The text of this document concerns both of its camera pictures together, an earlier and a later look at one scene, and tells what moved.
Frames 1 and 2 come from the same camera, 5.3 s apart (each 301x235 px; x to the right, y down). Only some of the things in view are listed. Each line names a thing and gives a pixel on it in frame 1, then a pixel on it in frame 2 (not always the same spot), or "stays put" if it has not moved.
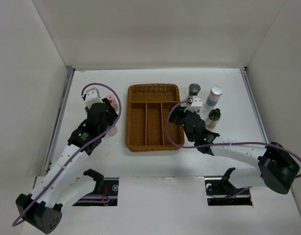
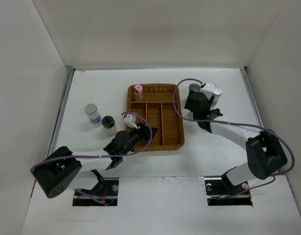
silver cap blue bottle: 214,95 stays put
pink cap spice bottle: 112,100 to 138,93
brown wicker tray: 148,107 stays put
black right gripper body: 181,120 to 188,105
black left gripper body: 111,117 to 135,136
